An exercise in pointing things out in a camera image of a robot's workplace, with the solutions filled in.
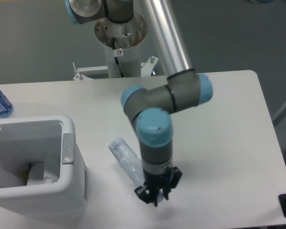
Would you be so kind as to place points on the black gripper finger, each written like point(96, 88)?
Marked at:
point(147, 196)
point(170, 180)

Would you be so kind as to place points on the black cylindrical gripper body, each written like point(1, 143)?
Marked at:
point(153, 181)

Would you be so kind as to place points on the crushed clear plastic bottle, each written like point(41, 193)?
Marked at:
point(127, 159)

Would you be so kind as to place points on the white plastic wrapper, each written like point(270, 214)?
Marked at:
point(43, 173)

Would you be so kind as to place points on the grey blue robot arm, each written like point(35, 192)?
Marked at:
point(119, 28)

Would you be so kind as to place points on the white trash can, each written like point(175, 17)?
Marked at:
point(48, 139)

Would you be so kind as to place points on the white pedestal base frame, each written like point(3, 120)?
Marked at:
point(148, 68)

